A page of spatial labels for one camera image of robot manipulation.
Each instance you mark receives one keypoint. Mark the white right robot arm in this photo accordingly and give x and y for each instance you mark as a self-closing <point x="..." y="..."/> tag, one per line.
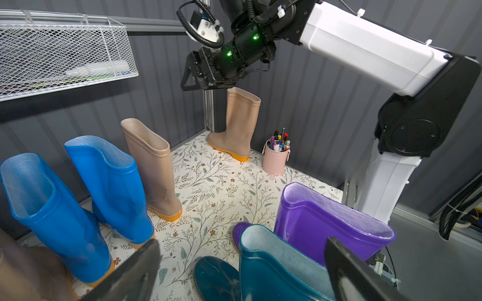
<point x="429" y="85"/>

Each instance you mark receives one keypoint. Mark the teal rain boot front right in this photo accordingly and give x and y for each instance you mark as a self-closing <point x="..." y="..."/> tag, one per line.
<point x="269" y="269"/>

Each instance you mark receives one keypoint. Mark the pink pen cup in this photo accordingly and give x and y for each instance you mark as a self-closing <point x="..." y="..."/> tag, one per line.
<point x="276" y="152"/>

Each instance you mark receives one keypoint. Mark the white wire wall basket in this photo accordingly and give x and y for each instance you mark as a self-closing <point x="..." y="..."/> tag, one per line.
<point x="37" y="48"/>

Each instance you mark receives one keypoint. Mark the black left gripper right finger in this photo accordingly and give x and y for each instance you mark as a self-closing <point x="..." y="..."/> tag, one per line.
<point x="352" y="279"/>

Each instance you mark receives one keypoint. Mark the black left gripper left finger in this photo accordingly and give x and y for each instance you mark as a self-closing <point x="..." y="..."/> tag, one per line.
<point x="134" y="279"/>

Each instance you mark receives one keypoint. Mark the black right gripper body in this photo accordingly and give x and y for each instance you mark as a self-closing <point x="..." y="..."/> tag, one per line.
<point x="202" y="74"/>

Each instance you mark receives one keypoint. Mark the white tube in basket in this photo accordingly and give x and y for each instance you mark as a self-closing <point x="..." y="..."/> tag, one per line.
<point x="107" y="68"/>

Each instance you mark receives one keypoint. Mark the blue rain boot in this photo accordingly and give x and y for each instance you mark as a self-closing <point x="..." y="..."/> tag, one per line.
<point x="41" y="201"/>
<point x="113" y="181"/>

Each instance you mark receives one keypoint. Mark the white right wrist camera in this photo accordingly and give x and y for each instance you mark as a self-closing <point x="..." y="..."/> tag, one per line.
<point x="200" y="23"/>

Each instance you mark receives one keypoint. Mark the beige rain boot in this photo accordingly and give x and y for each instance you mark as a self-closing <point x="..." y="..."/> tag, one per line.
<point x="153" y="158"/>
<point x="33" y="273"/>
<point x="241" y="119"/>

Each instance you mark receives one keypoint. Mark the purple rain boot front right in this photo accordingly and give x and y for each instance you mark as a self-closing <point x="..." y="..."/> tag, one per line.
<point x="305" y="221"/>

